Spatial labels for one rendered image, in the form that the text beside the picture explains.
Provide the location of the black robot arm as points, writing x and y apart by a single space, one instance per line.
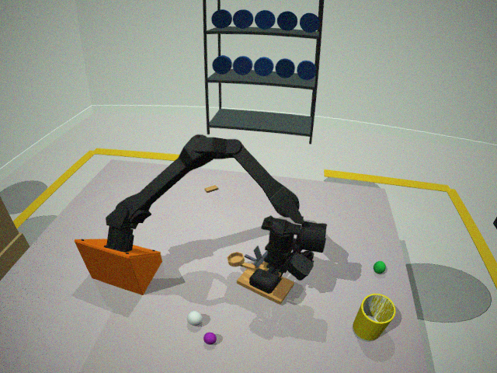
199 150

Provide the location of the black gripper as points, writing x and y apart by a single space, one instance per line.
267 280

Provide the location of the yellow cup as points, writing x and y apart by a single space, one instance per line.
376 312

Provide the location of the purple ball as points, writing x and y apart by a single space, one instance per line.
210 338

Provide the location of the white ball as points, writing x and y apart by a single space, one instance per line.
194 318

